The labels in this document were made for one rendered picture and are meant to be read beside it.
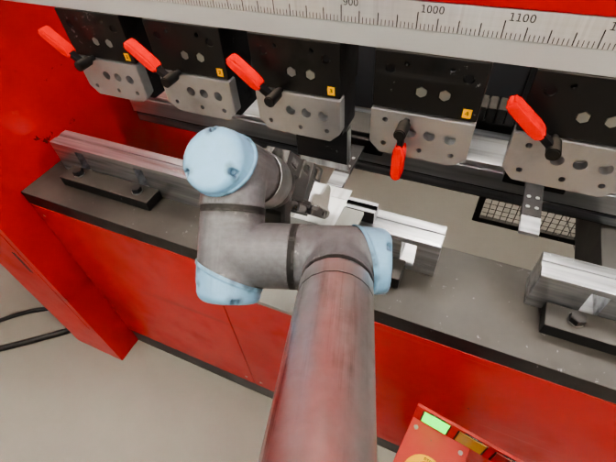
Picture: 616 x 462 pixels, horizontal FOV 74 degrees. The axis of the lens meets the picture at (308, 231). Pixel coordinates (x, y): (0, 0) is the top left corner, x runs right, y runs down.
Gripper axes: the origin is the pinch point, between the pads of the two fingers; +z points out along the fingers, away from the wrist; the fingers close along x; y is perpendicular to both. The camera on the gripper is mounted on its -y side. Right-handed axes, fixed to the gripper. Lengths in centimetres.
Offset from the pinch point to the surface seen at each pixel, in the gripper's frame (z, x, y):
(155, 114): 30, 67, 17
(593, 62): -19.7, -34.7, 24.2
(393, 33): -20.3, -11.7, 24.6
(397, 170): -8.6, -15.1, 9.5
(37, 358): 62, 121, -89
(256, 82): -16.6, 8.0, 16.6
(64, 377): 61, 104, -90
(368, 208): 10.9, -8.5, 4.1
